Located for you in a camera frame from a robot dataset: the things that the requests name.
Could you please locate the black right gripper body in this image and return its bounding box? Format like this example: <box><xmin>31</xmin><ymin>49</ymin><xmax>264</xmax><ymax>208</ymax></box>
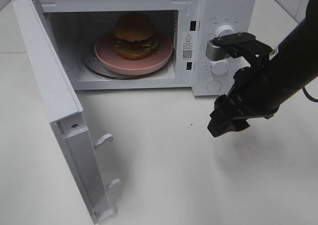
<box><xmin>231</xmin><ymin>66</ymin><xmax>281</xmax><ymax>120</ymax></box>

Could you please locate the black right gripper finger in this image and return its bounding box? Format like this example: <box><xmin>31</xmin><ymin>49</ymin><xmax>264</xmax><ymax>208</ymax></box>
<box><xmin>207</xmin><ymin>85</ymin><xmax>247</xmax><ymax>138</ymax></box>
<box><xmin>224</xmin><ymin>119</ymin><xmax>250</xmax><ymax>134</ymax></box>

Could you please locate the burger with cheese and lettuce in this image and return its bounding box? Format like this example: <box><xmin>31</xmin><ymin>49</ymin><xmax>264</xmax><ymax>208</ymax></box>
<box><xmin>113</xmin><ymin>12</ymin><xmax>159</xmax><ymax>60</ymax></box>

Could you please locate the pink speckled plate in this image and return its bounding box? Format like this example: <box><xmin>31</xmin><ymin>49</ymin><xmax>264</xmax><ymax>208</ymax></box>
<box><xmin>94</xmin><ymin>32</ymin><xmax>173</xmax><ymax>75</ymax></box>

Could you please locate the white microwave door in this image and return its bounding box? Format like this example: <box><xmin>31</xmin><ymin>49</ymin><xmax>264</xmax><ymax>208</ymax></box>
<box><xmin>13</xmin><ymin>0</ymin><xmax>121</xmax><ymax>224</ymax></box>

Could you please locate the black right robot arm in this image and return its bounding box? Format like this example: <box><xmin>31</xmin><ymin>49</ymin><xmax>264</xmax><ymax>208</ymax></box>
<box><xmin>206</xmin><ymin>0</ymin><xmax>318</xmax><ymax>137</ymax></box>

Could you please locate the upper white power knob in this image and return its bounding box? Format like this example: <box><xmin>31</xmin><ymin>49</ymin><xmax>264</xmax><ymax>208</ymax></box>
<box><xmin>214</xmin><ymin>23</ymin><xmax>237</xmax><ymax>37</ymax></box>

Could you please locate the white microwave oven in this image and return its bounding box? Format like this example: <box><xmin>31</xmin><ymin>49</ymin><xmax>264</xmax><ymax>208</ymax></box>
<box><xmin>37</xmin><ymin>0</ymin><xmax>254</xmax><ymax>96</ymax></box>

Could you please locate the glass microwave turntable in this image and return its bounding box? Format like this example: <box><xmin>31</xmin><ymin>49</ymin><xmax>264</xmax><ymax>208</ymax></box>
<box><xmin>80</xmin><ymin>55</ymin><xmax>175</xmax><ymax>80</ymax></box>

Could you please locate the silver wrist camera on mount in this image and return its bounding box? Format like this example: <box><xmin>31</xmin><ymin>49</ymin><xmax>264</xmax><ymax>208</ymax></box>
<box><xmin>206</xmin><ymin>32</ymin><xmax>272</xmax><ymax>66</ymax></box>

